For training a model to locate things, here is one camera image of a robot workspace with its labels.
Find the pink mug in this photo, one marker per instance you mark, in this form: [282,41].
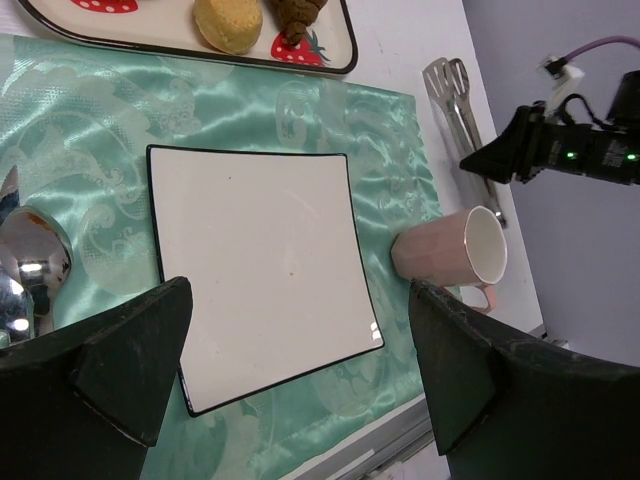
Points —
[467,248]

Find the silver fork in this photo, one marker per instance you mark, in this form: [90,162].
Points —
[10,196]

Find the brown chocolate croissant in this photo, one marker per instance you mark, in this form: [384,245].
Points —
[295,16]

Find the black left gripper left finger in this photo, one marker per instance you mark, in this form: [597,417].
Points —
[87,401]

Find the small round yellow bun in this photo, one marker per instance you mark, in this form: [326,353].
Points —
[231,26]

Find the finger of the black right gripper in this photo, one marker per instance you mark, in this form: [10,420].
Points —
[510,155]

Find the white square plate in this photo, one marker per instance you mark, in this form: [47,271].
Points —
[270,246]

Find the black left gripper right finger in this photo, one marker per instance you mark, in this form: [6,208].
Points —
[506,405]

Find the silver metal tongs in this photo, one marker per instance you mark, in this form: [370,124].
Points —
[448,86]

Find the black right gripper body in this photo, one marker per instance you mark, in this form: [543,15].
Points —
[602,150]

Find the aluminium table frame rail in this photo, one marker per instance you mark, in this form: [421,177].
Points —
[397,436]

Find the green satin placemat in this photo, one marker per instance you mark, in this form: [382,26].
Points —
[76,123]

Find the strawberry pattern tray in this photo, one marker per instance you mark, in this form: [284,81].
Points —
[169,28]

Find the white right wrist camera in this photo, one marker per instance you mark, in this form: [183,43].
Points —
[566,79]

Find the silver spoon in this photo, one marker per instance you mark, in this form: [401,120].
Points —
[36,261]

